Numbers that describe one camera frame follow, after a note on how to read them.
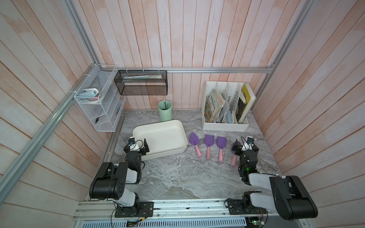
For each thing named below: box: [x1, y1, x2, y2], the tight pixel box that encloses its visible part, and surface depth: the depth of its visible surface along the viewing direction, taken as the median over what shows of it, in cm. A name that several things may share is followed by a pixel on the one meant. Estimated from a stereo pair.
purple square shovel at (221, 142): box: [216, 135, 227, 163], surface depth 101 cm
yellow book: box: [237, 82, 257, 124], surface depth 97 cm
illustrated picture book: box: [204, 88, 226, 123], surface depth 103 cm
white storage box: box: [132, 119, 188, 161], surface depth 105 cm
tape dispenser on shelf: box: [77, 87, 100, 104], surface depth 71 cm
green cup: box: [157, 100, 173, 122], surface depth 108 cm
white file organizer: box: [201, 80, 250, 132], surface depth 106 cm
